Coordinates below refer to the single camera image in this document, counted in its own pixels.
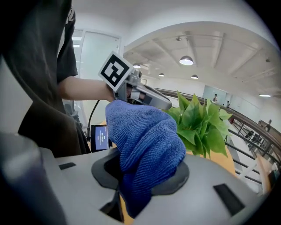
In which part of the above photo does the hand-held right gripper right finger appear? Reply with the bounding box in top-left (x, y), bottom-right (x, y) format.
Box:
top-left (135, 153), bottom-right (264, 225)

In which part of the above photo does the green potted plant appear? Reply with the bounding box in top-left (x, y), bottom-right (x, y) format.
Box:
top-left (162, 91), bottom-right (233, 160)

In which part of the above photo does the blue cloth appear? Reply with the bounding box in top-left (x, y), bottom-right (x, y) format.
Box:
top-left (105, 99), bottom-right (187, 219)

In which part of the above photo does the black office chair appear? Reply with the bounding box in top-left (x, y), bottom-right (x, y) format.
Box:
top-left (63, 103), bottom-right (82, 128)

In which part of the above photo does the long wooden white-legged table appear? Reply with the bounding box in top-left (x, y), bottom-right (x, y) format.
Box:
top-left (236, 153), bottom-right (277, 195)

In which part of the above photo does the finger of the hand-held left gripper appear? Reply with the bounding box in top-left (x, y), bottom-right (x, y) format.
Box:
top-left (140, 84), bottom-right (172, 110)

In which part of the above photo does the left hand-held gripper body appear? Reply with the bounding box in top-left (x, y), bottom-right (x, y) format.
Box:
top-left (98, 51), bottom-right (144, 104)

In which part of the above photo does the small black screen device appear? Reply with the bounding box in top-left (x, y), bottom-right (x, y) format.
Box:
top-left (90, 124), bottom-right (114, 152)

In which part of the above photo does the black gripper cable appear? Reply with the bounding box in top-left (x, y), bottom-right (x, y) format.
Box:
top-left (85, 100), bottom-right (101, 142)

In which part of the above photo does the person's left forearm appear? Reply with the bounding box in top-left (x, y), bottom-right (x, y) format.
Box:
top-left (57, 76), bottom-right (116, 103)

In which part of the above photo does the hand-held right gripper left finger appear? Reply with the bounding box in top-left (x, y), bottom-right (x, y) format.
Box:
top-left (40, 147), bottom-right (121, 225)

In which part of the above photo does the frosted glass door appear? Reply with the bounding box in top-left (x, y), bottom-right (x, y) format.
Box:
top-left (81, 30), bottom-right (122, 106)

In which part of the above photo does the person's black shirt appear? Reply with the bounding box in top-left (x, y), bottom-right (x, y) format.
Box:
top-left (0, 0), bottom-right (92, 158)

